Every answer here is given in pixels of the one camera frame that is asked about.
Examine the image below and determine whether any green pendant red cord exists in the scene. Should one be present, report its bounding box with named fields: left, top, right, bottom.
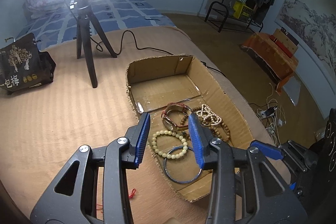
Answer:
left=96, top=187, right=138, bottom=213

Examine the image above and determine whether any white pearl necklace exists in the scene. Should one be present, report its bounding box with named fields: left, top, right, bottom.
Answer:
left=196, top=104, right=223, bottom=127

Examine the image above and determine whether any cream bead bracelet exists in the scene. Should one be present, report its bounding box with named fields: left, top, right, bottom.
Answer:
left=150, top=130, right=189, bottom=160

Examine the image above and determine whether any brown wooden bead mala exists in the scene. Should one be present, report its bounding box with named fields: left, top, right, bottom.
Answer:
left=191, top=104, right=231, bottom=143

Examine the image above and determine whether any blue metal bangle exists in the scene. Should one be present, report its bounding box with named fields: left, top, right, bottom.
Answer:
left=163, top=145, right=203, bottom=184

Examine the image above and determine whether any brown leather wristwatch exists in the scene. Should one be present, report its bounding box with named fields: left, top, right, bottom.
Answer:
left=161, top=102, right=191, bottom=132

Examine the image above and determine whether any orange covered table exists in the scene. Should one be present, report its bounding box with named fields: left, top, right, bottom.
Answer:
left=240, top=32, right=298, bottom=94

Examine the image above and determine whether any tan blanket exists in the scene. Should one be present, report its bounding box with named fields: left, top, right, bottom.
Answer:
left=0, top=25, right=292, bottom=224

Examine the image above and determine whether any cardboard box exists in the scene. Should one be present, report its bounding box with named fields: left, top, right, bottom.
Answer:
left=126, top=55, right=254, bottom=202

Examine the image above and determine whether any yellow box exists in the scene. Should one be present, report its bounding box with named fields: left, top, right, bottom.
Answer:
left=233, top=1, right=253, bottom=22

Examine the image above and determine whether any black snack bag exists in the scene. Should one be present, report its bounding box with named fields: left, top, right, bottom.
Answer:
left=1, top=33, right=56, bottom=94

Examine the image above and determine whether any black tripod stand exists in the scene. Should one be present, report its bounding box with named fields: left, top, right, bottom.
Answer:
left=70, top=0, right=117, bottom=88

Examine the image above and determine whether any blue patterned bedsheet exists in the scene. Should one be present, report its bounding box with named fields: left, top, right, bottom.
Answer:
left=17, top=0, right=174, bottom=51

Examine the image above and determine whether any folded floral quilt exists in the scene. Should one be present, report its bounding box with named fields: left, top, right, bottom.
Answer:
left=24, top=0, right=64, bottom=20

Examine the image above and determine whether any power strip with cables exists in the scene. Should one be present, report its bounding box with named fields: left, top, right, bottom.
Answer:
left=249, top=84, right=286, bottom=145

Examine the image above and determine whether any landscape wall painting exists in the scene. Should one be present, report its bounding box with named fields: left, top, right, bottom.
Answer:
left=276, top=0, right=335, bottom=92

